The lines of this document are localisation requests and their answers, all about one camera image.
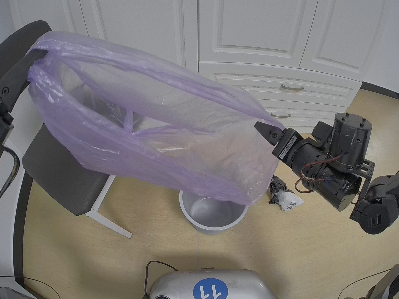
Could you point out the black plastic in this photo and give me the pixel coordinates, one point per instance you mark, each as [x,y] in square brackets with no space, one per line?
[277,187]

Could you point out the purple plastic bag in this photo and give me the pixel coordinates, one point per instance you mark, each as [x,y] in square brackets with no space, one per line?
[187,104]

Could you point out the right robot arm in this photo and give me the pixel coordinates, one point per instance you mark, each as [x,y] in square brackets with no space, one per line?
[352,142]

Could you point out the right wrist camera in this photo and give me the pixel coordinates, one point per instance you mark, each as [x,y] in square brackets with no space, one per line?
[322,132]

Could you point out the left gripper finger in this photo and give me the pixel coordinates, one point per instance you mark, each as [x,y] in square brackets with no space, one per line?
[14,79]

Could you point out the white wardrobe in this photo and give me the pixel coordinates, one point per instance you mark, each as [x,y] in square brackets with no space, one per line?
[249,26]

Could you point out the white trash bin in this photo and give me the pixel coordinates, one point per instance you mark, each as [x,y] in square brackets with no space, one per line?
[202,226]

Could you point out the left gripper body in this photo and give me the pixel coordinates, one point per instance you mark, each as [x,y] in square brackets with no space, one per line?
[4,129]

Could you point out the white chair dark grey seat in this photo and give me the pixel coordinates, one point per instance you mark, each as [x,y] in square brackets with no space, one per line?
[62,179]

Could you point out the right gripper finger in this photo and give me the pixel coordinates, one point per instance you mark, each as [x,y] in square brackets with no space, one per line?
[271,134]

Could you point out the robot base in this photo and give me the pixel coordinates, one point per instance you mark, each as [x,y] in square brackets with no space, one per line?
[212,283]

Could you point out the white printed wrapper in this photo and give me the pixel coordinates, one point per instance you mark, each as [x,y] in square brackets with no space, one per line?
[291,201]

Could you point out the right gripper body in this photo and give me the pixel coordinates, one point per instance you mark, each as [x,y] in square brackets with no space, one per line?
[308,159]

